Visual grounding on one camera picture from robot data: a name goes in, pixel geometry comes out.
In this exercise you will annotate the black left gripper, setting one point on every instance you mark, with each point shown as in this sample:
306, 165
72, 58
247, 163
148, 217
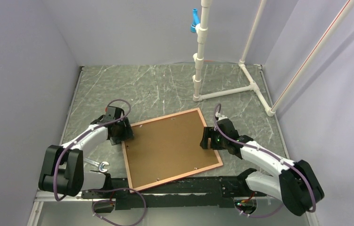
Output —
128, 133

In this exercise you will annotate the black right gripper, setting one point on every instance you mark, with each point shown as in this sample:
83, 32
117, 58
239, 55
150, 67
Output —
209, 132

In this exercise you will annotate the red wooden picture frame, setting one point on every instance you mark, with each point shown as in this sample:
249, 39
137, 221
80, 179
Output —
208, 134

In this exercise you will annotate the brown cardboard backing board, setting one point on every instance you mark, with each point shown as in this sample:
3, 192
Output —
170, 149

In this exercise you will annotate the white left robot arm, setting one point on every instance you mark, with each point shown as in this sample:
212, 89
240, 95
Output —
62, 172

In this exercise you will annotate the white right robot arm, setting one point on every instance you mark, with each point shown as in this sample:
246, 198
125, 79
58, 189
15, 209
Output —
294, 183

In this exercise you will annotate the silver open-end wrench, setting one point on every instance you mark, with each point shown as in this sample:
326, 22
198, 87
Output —
101, 166

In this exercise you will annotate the blue pipe fitting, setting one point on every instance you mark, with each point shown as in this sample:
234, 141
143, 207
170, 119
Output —
195, 21

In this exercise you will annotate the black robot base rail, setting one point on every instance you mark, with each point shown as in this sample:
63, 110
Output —
223, 192

